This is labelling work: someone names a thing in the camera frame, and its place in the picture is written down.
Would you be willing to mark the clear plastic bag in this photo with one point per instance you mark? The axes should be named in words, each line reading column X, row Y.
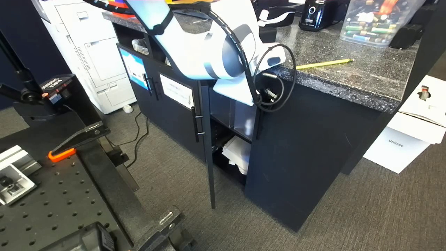
column 140, row 46

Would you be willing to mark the cabinet door with blue sign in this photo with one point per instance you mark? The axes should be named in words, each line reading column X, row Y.
column 136, row 90

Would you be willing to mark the black clamp with orange tip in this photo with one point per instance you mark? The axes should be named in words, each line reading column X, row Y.
column 80, row 136

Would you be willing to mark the black electric pencil sharpener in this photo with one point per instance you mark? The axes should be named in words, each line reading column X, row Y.
column 318, row 15

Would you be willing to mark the stack of white paper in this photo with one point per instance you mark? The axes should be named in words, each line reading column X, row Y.
column 238, row 153

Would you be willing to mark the silver metal bracket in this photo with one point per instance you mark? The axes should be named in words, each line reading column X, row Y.
column 15, row 174

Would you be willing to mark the clear plastic bin of markers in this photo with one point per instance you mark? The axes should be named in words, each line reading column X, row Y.
column 376, row 22

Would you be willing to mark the cabinet door with white sign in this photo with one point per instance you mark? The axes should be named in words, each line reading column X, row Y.
column 174, row 129

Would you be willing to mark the small white floor object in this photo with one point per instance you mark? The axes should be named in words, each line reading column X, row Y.
column 128, row 108

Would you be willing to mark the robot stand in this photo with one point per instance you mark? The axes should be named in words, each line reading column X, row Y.
column 62, row 195

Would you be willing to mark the plain black cabinet door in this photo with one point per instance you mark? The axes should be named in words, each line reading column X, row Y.
column 208, row 146

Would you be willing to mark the camera on mount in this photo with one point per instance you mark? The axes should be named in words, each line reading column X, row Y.
column 52, row 92

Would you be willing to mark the white cardboard box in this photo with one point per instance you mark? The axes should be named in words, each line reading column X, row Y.
column 400, row 139

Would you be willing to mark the white office printer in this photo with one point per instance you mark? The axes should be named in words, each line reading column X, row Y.
column 97, row 55

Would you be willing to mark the yellow pencil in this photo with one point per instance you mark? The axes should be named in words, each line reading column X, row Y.
column 324, row 63

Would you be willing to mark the black cabinet with granite top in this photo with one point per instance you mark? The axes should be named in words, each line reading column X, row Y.
column 306, row 146

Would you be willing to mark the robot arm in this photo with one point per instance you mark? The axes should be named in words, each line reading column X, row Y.
column 195, row 52

